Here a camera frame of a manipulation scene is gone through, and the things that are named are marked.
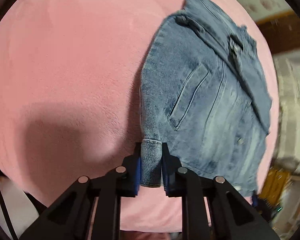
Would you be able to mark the pink plush bed blanket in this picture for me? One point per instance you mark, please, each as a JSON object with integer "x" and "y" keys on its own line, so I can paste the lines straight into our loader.
{"x": 69, "y": 87}

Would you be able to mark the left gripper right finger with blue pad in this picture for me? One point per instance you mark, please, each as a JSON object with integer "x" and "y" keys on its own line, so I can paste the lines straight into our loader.
{"x": 211, "y": 208}

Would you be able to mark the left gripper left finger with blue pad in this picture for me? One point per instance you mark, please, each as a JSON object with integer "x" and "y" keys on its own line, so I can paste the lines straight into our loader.
{"x": 90, "y": 208}

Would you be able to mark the lace covered cabinet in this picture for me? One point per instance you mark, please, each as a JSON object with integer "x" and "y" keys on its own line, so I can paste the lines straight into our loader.
{"x": 287, "y": 152}

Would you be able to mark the yellow wooden drawer unit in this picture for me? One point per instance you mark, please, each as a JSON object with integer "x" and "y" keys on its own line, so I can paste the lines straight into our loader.
{"x": 275, "y": 183}

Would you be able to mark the dark wooden door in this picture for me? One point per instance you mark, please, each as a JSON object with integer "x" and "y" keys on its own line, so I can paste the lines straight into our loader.
{"x": 281, "y": 31}

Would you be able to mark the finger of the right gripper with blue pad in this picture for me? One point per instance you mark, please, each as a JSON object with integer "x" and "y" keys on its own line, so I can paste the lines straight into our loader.
{"x": 255, "y": 199}

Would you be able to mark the blue denim jacket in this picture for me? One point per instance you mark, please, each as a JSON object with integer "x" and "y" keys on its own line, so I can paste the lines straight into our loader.
{"x": 204, "y": 94}

